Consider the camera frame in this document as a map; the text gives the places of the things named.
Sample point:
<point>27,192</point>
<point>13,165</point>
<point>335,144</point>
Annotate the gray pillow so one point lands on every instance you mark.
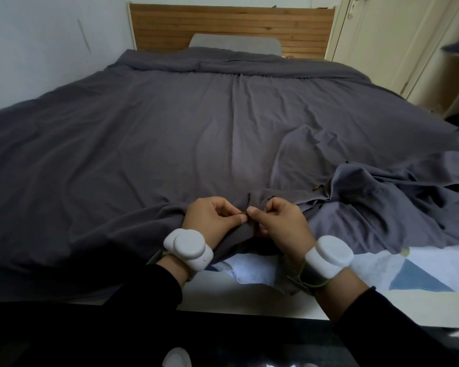
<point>233,43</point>

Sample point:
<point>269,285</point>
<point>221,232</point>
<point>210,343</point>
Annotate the person's left forearm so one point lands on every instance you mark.
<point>172,269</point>

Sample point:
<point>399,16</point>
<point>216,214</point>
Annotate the wooden slatted headboard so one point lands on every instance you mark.
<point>176,26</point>

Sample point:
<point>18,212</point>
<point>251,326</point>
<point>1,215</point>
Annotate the cream room door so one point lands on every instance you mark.
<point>375,38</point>

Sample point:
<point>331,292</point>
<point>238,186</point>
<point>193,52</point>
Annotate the person's white left shoe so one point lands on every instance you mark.
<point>177,358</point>

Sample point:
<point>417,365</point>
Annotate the person's left hand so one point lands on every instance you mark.
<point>210,219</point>

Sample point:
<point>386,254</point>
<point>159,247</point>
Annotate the person's right forearm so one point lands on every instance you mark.
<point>344,294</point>

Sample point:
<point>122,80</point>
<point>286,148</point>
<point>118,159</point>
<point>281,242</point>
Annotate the dark item in wardrobe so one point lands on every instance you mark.
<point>457,119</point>

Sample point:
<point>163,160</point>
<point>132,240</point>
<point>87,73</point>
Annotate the gray duvet cover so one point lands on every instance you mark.
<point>137,149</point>

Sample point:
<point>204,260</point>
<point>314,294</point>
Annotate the person's right hand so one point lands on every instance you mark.
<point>287,229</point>

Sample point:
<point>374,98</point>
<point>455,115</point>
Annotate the cream wardrobe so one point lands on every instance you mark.
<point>436,80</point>

